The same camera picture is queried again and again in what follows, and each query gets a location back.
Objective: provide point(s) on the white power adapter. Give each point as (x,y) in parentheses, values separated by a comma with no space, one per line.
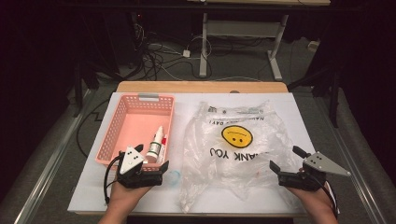
(186,53)

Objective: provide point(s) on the black stand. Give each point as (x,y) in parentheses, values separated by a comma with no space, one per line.
(78,93)
(333,99)

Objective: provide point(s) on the pink plastic basket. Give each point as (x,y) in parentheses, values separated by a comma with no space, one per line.
(140,124)

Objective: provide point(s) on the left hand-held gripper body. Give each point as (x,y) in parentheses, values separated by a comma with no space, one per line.
(130,161)

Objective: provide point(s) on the white board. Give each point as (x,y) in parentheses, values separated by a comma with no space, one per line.
(93,186)

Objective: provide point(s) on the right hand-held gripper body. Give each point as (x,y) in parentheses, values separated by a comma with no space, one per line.
(320,163)

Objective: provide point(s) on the person's right hand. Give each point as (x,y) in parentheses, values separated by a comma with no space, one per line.
(317,202)

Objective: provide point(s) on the white tube with red cap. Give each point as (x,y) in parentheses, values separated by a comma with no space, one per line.
(154,147)

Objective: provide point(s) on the white metal desk frame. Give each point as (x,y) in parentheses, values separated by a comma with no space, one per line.
(204,46)

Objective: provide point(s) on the person's left hand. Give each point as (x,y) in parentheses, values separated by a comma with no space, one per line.
(124,197)

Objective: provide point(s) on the metal floor rail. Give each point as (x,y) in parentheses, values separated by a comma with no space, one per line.
(351,171)
(53,161)

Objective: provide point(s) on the wooden table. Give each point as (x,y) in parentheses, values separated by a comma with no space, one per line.
(202,86)

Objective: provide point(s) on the small white box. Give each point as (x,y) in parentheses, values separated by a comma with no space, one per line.
(313,45)

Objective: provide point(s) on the clear smiley plastic bag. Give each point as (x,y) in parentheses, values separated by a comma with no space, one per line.
(199,149)

